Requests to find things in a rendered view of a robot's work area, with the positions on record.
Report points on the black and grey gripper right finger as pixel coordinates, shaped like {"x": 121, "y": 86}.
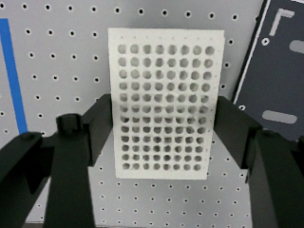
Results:
{"x": 274, "y": 176}

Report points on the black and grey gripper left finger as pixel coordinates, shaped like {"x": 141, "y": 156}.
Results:
{"x": 75, "y": 146}

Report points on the white well plate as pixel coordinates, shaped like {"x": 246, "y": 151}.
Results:
{"x": 158, "y": 105}

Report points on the blue tape outline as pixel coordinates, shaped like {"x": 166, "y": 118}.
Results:
{"x": 13, "y": 75}

